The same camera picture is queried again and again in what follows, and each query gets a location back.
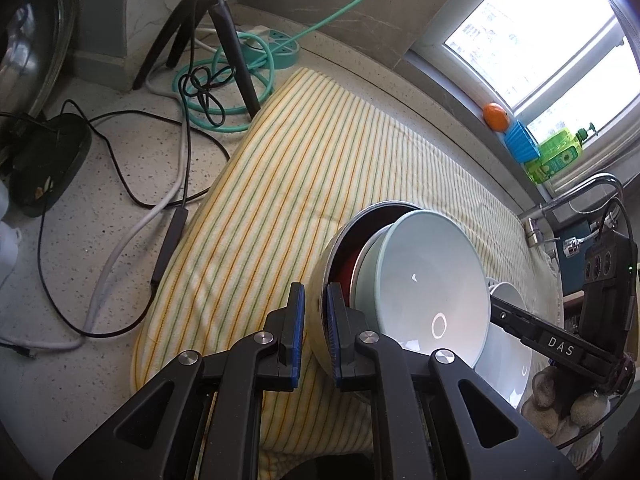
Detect light blue ceramic bowl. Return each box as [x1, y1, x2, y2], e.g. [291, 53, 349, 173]
[350, 210, 492, 368]

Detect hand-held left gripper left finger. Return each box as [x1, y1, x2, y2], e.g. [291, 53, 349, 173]
[52, 282, 307, 480]

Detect striped yellow towel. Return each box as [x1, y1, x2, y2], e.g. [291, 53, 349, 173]
[130, 67, 566, 466]

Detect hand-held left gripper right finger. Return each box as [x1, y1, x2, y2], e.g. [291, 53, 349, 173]
[325, 282, 576, 480]

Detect white power adapter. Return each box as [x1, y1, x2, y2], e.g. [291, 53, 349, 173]
[0, 180, 23, 286]

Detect window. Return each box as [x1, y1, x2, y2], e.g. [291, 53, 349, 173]
[405, 0, 640, 196]

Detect white plate grey leaf pattern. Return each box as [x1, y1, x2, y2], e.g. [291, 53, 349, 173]
[472, 276, 535, 408]

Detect green detergent pump bottle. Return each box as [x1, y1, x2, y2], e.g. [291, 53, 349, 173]
[525, 122, 598, 184]

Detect chrome faucet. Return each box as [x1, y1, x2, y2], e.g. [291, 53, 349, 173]
[517, 173, 626, 247]

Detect teal power strip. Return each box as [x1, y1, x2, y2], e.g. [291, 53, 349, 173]
[237, 30, 301, 71]

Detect white cable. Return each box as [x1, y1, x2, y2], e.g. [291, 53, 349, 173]
[0, 25, 271, 351]

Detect blue ribbed cup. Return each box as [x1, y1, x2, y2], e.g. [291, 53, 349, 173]
[504, 120, 542, 164]

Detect large steel bowl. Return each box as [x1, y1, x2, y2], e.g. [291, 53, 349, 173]
[306, 201, 426, 396]

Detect black cable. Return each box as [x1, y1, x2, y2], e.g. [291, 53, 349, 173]
[40, 62, 238, 338]

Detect green power cable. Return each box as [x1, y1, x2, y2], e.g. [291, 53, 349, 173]
[172, 0, 403, 133]

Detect orange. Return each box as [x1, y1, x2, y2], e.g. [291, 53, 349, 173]
[482, 103, 510, 133]

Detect black oval device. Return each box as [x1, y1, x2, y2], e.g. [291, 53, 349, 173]
[10, 112, 93, 218]

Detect dark blue knife holder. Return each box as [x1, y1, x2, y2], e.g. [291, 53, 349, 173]
[556, 222, 591, 306]

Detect red steel bowl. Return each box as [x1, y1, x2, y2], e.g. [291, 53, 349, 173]
[327, 205, 416, 301]

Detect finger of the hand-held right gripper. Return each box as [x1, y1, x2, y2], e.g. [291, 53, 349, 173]
[489, 294, 543, 346]

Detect steel pot lid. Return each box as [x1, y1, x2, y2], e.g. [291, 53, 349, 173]
[0, 0, 78, 126]

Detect person's right hand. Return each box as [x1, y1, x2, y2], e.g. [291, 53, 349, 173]
[522, 365, 613, 448]

